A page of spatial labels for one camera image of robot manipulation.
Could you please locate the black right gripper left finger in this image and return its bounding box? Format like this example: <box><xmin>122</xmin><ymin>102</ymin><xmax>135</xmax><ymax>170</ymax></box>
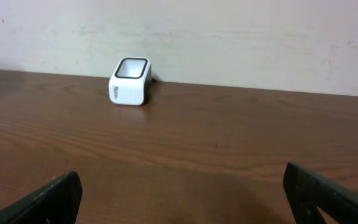
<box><xmin>0</xmin><ymin>171</ymin><xmax>83</xmax><ymax>224</ymax></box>

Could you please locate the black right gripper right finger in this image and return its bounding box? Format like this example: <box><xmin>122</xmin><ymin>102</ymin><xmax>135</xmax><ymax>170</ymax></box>
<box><xmin>283</xmin><ymin>162</ymin><xmax>358</xmax><ymax>223</ymax></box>

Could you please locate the white barcode scanner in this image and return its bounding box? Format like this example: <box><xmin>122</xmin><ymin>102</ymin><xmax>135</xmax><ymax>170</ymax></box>
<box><xmin>108</xmin><ymin>57</ymin><xmax>152</xmax><ymax>106</ymax></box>

